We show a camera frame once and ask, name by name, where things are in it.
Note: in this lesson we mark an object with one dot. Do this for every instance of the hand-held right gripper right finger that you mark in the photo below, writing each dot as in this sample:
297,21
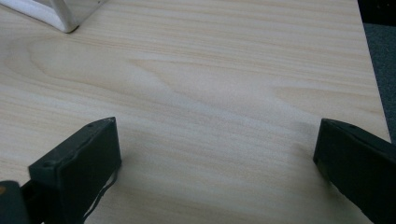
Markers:
355,161

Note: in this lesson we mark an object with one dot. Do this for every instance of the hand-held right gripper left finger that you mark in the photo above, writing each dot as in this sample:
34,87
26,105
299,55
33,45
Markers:
77,161

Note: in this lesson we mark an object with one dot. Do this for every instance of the black striped-edge stand base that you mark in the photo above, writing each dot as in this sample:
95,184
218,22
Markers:
378,11

